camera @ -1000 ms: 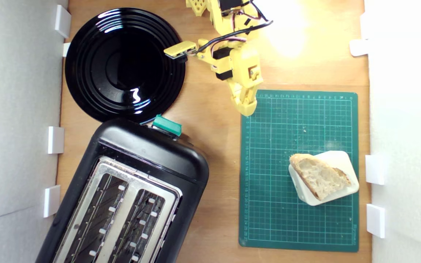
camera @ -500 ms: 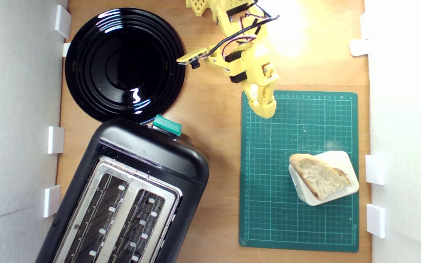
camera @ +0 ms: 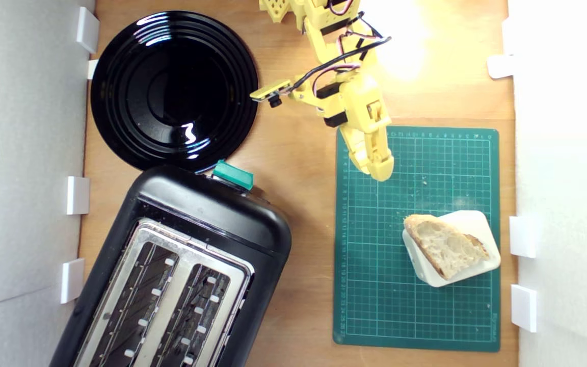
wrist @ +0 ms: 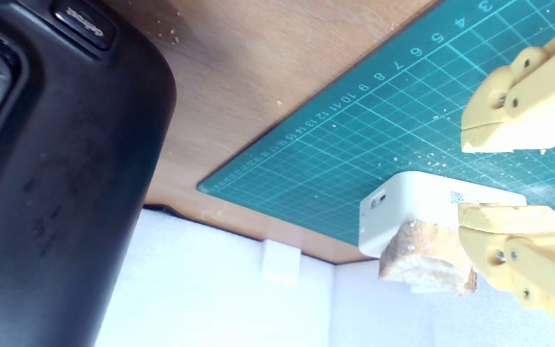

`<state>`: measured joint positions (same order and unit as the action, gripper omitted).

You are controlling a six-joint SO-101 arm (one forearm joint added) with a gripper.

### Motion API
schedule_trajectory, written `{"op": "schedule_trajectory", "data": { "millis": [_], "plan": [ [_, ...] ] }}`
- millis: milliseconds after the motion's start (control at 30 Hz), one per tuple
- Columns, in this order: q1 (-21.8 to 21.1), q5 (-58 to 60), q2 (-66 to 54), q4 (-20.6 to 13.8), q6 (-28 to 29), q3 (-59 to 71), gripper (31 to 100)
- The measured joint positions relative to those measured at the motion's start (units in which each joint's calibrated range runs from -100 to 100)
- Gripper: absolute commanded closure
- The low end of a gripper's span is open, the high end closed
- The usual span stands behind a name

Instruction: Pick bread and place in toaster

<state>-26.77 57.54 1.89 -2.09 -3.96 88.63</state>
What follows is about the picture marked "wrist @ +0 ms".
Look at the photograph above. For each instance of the white wall clip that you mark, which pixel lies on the white wall clip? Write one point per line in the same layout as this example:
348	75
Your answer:
281	260

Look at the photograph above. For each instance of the brown bread slice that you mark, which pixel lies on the brown bread slice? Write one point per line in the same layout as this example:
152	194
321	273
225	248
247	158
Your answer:
422	255

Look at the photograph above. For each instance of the green cutting mat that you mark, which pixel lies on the green cutting mat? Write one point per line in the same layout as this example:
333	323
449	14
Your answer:
354	144

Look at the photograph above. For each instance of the white rounded block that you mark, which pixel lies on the white rounded block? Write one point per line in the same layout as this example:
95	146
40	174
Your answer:
412	197

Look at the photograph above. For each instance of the black two-slot toaster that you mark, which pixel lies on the black two-slot toaster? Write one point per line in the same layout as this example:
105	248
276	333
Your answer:
65	168

